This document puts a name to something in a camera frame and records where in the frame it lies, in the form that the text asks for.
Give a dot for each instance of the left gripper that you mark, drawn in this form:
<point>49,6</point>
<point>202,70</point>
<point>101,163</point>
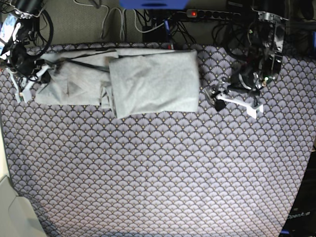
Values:
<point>246,81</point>

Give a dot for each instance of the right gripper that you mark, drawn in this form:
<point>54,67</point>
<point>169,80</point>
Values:
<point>26,65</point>

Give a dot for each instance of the grey T-shirt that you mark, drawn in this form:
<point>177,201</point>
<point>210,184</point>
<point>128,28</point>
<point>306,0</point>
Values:
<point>127,81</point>

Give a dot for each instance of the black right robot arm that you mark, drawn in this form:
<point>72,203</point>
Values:
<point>28,21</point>

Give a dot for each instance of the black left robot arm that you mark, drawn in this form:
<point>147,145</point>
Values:
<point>264,27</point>

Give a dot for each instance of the black adapter box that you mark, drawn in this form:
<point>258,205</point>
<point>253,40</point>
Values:
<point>158,35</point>

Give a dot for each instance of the black power strip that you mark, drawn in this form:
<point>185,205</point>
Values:
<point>211,15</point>

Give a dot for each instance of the fan-patterned table cloth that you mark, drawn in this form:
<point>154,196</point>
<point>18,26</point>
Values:
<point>219,174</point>

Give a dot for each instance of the blue box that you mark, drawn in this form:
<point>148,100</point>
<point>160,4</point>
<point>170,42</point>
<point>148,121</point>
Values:
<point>153,4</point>

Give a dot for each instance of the grey plastic bin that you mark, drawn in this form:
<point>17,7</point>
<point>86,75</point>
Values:
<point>17,216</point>

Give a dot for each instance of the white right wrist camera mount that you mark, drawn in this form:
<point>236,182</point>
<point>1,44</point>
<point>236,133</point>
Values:
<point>23,85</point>

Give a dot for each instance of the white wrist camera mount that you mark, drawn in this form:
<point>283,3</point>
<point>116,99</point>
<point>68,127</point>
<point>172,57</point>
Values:
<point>252,109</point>
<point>23,85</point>

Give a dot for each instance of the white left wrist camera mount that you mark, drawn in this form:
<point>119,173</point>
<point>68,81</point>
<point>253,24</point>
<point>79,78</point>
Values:
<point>252,109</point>

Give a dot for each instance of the black OpenArm base plate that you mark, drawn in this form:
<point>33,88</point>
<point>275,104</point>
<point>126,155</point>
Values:
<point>301,221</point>

